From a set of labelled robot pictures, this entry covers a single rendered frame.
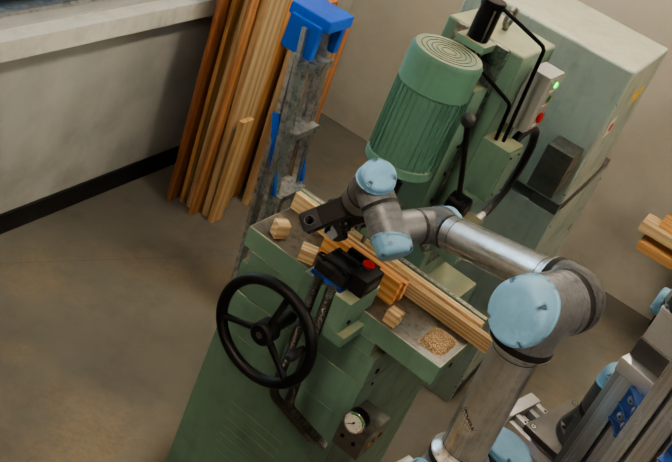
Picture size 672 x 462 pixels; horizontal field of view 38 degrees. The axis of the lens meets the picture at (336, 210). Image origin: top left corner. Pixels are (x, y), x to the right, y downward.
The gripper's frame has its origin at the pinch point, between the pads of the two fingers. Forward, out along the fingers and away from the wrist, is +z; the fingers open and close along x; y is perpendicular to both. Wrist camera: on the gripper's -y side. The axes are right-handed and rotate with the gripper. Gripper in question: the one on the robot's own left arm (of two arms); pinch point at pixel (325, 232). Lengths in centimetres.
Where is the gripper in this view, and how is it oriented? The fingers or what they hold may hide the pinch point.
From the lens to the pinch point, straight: 221.7
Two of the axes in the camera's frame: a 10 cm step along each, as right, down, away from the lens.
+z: -2.6, 3.3, 9.1
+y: 8.9, -2.8, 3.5
